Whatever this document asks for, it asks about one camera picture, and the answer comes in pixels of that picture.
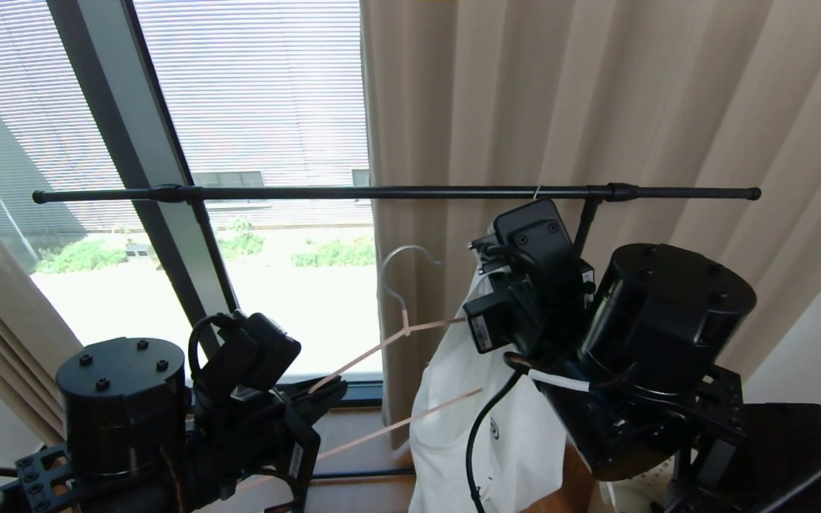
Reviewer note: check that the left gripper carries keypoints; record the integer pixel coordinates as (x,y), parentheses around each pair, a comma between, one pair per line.
(239,463)

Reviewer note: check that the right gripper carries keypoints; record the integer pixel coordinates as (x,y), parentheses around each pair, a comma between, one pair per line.
(560,320)

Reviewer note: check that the white printed t-shirt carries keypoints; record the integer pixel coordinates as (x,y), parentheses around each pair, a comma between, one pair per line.
(446,427)

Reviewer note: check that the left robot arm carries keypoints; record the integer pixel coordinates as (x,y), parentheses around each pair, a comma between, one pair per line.
(118,406)

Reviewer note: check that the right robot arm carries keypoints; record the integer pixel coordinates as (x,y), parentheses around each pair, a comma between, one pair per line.
(667,313)

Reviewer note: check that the white laundry basket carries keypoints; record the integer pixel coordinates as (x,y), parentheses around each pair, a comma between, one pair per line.
(638,491)

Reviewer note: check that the black clothes rack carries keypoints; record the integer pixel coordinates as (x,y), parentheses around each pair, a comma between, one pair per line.
(382,192)

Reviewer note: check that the window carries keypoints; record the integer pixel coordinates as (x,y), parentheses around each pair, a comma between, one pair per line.
(261,85)

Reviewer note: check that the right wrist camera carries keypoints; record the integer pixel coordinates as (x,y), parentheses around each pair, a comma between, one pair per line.
(532,235)

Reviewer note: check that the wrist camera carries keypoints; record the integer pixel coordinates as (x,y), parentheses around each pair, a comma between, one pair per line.
(532,235)
(268,349)

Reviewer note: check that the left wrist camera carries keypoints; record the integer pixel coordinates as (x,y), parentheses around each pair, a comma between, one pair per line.
(268,349)

